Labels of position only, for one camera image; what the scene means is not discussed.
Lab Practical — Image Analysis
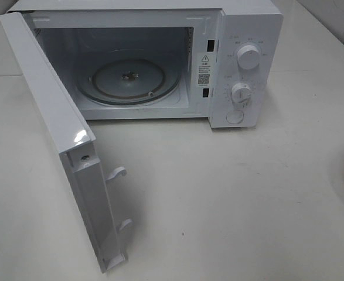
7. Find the white microwave door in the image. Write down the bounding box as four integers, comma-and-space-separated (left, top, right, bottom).
0, 12, 132, 273

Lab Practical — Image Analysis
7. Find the white warning label sticker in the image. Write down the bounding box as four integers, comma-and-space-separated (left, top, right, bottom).
196, 52, 214, 87

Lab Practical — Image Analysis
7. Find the white microwave oven body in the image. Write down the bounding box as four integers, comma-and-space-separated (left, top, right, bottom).
5, 1, 283, 128

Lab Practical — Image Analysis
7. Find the white upper power knob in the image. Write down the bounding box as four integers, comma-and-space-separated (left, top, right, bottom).
237, 43, 261, 70

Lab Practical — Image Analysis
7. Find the glass microwave turntable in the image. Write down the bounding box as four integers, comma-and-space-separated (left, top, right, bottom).
76, 58, 182, 105

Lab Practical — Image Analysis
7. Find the white timer knob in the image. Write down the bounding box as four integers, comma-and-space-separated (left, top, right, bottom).
231, 83, 252, 104

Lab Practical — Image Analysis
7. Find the white round door button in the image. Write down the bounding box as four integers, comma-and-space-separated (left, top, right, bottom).
226, 109, 244, 124

